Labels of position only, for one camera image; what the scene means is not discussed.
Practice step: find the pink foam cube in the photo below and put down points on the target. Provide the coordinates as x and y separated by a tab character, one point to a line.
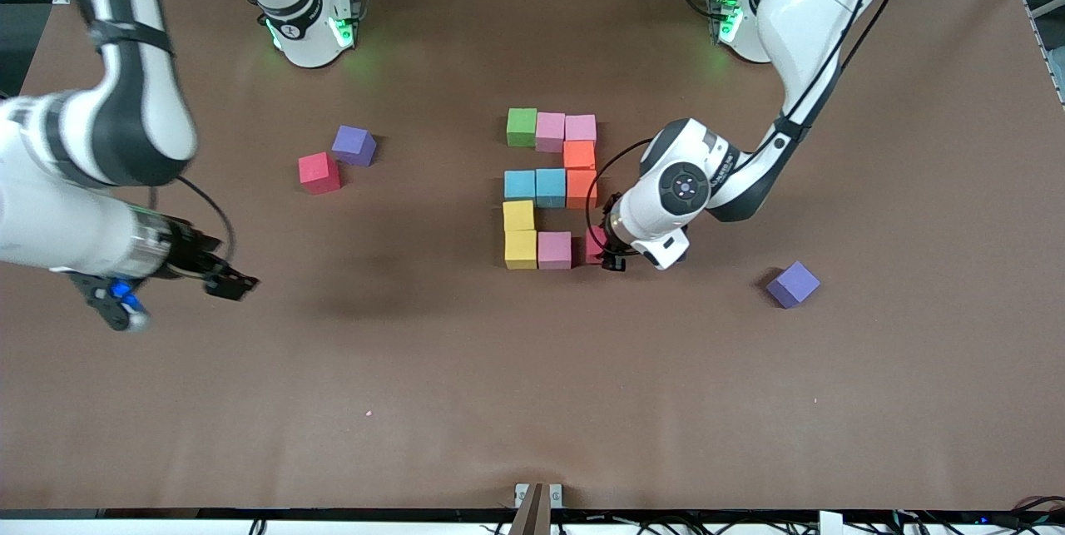
550	131
555	250
581	127

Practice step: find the purple foam cube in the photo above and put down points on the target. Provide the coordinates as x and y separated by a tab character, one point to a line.
793	284
354	144

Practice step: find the green foam cube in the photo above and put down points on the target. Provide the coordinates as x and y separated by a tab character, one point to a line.
522	127

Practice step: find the cyan foam cube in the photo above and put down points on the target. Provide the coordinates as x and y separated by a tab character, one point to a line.
550	188
519	185

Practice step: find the yellow foam cube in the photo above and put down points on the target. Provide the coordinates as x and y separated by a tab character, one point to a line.
518	215
521	250

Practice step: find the silver metal bracket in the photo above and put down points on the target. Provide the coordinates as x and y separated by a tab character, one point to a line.
522	492

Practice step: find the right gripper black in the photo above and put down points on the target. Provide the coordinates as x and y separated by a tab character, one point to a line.
192	256

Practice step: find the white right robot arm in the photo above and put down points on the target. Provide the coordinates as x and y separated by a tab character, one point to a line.
50	210

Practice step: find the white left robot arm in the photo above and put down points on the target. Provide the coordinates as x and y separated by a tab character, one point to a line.
815	11

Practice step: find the brown camera stand post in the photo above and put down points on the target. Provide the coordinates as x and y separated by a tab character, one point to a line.
532	518

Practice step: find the brown table cover sheet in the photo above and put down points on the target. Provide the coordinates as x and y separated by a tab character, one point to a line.
532	402

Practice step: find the orange foam cube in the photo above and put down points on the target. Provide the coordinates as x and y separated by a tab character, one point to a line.
581	190
580	156

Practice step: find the red foam cube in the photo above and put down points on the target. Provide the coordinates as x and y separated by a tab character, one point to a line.
319	173
593	245

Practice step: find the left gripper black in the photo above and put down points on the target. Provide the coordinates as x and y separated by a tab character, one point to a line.
611	247

